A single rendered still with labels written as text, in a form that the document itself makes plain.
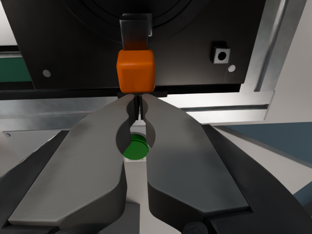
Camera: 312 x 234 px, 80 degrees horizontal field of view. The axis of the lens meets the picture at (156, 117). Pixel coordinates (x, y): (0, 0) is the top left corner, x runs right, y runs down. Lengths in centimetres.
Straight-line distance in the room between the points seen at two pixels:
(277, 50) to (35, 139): 33
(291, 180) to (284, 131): 125
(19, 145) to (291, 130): 183
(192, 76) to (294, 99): 28
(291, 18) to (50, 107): 29
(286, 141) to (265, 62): 172
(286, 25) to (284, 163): 39
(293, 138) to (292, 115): 151
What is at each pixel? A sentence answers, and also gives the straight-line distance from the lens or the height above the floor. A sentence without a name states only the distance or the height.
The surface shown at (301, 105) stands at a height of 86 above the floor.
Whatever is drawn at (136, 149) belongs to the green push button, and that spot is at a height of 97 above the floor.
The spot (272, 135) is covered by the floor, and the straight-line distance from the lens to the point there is 184.
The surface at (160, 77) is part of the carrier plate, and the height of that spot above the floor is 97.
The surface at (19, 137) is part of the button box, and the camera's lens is 32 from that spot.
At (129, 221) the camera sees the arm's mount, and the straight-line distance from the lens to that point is 54.
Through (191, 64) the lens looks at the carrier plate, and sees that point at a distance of 21.
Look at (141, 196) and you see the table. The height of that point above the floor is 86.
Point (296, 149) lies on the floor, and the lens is 210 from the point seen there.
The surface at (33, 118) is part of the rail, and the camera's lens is 29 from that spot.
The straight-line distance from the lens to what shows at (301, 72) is 43.
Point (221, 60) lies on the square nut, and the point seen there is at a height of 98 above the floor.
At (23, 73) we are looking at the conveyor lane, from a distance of 28.
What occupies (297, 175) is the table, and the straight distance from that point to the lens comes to 64.
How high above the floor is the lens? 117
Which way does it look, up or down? 57 degrees down
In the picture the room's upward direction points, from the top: 174 degrees clockwise
